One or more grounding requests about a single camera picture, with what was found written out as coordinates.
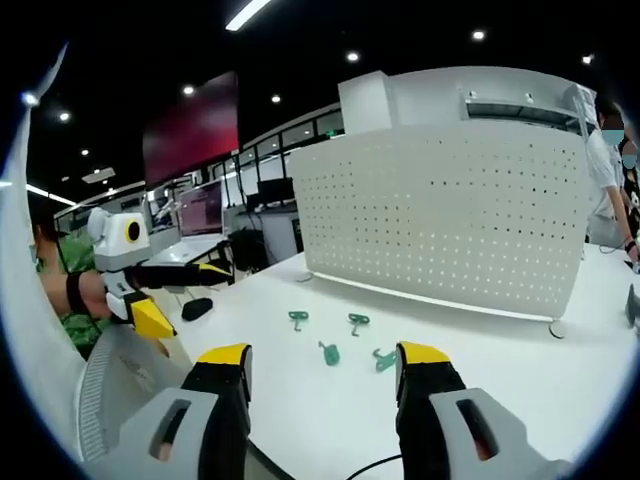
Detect black desktop monitor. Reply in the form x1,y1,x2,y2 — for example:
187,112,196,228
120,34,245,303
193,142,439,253
256,177,295,207

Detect white curved panel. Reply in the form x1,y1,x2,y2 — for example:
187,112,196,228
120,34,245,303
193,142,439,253
0,42,89,381

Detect grey vented monitor back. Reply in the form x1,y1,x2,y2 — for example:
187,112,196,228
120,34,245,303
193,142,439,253
75,327,194,464

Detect large dark red wall screen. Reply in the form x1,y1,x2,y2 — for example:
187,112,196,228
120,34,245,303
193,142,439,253
141,71,242,190

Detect grey device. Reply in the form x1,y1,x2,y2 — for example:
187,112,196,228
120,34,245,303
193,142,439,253
623,283,640,330

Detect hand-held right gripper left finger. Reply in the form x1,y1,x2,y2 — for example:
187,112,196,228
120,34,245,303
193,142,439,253
107,342,254,480

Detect person's left hand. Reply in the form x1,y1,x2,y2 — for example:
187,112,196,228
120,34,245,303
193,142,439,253
80,273,111,320

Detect black cable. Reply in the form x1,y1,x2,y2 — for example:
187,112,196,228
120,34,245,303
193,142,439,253
343,453,402,480

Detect black computer mouse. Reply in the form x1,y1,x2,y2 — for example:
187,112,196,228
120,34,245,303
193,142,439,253
180,297,215,322

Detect black wrist strap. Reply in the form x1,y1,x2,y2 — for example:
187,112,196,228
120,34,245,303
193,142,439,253
65,271,85,315

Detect person's green patterned clothing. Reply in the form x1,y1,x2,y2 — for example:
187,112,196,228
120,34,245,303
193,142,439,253
30,219,114,349

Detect white perforated mounting plate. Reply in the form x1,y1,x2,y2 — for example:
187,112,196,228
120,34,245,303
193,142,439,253
289,122,590,340

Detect group of round ceiling spotlights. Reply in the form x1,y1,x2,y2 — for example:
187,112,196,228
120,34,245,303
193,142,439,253
57,27,596,159

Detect black office chair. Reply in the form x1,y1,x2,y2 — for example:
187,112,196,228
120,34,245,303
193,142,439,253
228,228,274,275

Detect white laptop with pink screen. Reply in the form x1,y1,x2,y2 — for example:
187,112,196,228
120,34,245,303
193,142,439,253
143,179,232,267

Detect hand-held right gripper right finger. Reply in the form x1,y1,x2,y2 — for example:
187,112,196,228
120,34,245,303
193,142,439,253
394,341,562,480

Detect long ceiling light strip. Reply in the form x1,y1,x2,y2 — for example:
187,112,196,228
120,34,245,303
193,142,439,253
224,0,275,32

